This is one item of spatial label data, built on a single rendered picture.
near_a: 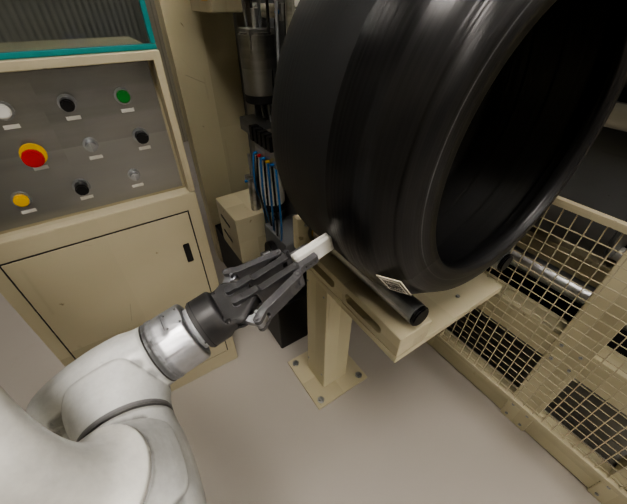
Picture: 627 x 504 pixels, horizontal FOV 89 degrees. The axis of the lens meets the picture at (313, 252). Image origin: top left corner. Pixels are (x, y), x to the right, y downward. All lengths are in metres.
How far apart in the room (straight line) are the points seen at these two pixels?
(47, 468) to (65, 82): 0.83
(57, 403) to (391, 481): 1.18
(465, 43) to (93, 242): 0.98
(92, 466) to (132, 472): 0.03
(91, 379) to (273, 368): 1.21
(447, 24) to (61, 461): 0.48
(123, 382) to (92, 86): 0.73
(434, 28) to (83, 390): 0.52
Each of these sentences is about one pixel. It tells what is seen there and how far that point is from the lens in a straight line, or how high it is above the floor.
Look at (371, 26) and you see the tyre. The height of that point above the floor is 1.35.
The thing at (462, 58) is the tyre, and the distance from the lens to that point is 0.37.
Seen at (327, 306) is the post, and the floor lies 0.54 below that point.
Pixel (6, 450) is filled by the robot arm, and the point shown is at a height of 1.14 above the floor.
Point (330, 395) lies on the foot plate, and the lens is 1.53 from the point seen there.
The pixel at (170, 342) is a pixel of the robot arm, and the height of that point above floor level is 1.03.
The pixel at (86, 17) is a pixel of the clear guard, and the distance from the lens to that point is 0.97.
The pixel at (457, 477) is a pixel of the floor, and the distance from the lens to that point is 1.52.
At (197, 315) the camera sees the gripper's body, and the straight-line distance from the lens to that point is 0.46.
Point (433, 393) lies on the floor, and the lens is 1.63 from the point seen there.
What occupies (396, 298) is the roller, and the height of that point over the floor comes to 0.92.
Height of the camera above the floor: 1.37
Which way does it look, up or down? 39 degrees down
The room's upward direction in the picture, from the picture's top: straight up
